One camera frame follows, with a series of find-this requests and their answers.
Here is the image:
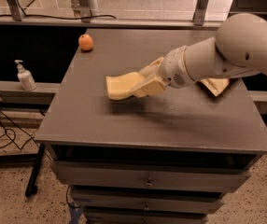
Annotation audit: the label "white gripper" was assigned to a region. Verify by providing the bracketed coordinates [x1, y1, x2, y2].
[131, 46, 195, 98]

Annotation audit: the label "yellow sponge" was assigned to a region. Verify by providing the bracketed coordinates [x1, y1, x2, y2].
[105, 72, 144, 101]

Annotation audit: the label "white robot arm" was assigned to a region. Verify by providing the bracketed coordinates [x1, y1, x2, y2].
[130, 14, 267, 97]

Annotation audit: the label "brown chip bag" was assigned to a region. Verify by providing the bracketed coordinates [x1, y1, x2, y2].
[201, 78, 230, 96]

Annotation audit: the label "orange fruit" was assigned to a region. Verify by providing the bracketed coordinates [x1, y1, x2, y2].
[78, 35, 93, 51]

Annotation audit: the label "grey drawer cabinet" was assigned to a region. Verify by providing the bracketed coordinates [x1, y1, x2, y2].
[35, 29, 267, 224]

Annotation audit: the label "white pump bottle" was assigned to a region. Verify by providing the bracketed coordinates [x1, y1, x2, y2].
[15, 60, 36, 91]

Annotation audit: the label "black table leg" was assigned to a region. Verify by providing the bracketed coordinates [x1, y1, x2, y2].
[25, 144, 45, 198]

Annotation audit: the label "black cable on rail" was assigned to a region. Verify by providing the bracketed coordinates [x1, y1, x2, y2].
[0, 13, 118, 21]

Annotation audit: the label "grey metal frame rail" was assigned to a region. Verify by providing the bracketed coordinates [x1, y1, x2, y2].
[0, 0, 233, 30]

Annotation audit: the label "black floor cables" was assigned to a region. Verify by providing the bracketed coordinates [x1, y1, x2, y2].
[0, 91, 52, 161]

